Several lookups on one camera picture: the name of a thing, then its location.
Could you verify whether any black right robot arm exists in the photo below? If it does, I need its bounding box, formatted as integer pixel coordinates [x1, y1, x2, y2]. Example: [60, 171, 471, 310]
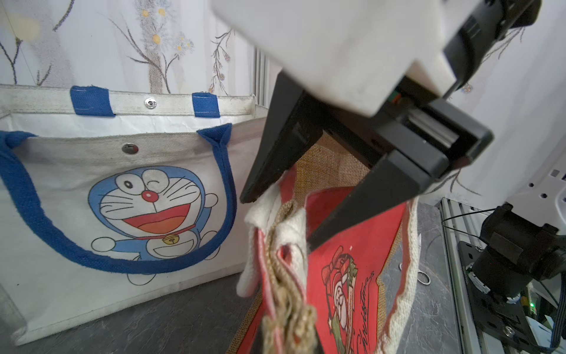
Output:
[240, 73, 565, 296]

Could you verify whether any red jute Christmas bag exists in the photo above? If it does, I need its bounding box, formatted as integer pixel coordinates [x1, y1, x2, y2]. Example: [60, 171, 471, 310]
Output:
[228, 135, 421, 353]

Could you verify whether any aluminium mounting rail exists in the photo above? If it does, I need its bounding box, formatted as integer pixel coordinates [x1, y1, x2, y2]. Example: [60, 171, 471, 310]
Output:
[435, 196, 566, 354]

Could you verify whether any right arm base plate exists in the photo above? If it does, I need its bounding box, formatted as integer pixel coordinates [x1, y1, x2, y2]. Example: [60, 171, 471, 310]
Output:
[457, 241, 541, 353]

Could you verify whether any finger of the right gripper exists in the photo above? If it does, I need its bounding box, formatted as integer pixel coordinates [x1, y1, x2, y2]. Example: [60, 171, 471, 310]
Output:
[240, 72, 324, 204]

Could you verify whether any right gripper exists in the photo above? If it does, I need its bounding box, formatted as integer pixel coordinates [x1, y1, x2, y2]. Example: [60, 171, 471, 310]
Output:
[306, 78, 494, 252]

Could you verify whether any white Doraemon canvas bag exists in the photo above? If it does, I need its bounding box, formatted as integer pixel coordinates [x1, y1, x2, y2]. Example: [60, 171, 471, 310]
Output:
[1, 85, 268, 345]

